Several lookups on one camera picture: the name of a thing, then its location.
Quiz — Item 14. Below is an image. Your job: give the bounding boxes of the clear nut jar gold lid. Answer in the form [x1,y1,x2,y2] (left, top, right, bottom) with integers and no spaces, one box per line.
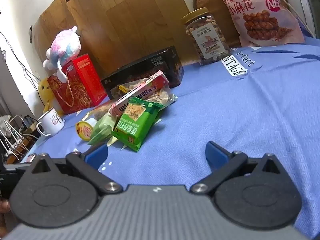
[181,8,231,65]

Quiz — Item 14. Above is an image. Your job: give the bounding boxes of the woven brown mat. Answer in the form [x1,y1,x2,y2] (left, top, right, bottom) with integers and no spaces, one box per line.
[193,0,241,47]

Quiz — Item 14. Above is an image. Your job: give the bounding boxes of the pastel plush toy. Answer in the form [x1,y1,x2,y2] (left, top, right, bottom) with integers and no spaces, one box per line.
[42,26,81,83]

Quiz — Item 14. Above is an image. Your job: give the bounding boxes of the wooden board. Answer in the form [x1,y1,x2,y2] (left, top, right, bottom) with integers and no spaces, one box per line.
[33,0,197,78]

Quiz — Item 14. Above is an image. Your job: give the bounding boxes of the black tin box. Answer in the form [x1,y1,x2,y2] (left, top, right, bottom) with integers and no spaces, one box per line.
[101,46,184,99]

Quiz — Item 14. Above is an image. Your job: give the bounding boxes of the red gift box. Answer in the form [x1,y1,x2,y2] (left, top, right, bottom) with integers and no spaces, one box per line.
[48,54,107,114]

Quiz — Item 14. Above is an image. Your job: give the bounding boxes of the pink UHA candy box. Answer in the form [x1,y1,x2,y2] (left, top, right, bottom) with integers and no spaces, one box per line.
[109,70,169,116]

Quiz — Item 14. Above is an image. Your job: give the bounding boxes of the clear seed snack bag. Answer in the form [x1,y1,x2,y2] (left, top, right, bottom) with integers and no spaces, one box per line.
[111,78,177,108]

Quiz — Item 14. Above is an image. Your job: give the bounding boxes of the white enamel mug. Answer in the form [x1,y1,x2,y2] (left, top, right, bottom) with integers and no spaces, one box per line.
[36,108,65,137]

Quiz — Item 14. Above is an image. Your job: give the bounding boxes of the light green snack packet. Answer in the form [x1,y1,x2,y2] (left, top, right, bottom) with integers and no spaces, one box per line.
[88,112,117,146]

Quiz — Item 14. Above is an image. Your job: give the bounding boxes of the pink twisted snack bag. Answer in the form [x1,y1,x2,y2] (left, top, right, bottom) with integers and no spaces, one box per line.
[222,0,305,47]

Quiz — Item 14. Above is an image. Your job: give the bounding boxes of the blue tablecloth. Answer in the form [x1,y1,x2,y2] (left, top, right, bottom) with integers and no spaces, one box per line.
[9,37,319,239]

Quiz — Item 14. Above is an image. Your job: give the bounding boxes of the dark green cracker packet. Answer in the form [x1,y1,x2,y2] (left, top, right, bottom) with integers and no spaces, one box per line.
[111,97,163,152]

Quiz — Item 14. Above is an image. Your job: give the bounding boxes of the power strip with cables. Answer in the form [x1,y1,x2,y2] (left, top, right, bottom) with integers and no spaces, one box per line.
[1,115,40,164]

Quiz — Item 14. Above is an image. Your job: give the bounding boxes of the yellow plush toy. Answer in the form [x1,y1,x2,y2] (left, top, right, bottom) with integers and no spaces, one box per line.
[38,78,64,117]

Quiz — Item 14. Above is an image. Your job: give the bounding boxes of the yellow lid white cup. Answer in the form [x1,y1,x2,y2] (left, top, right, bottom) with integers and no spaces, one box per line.
[75,121,93,141]

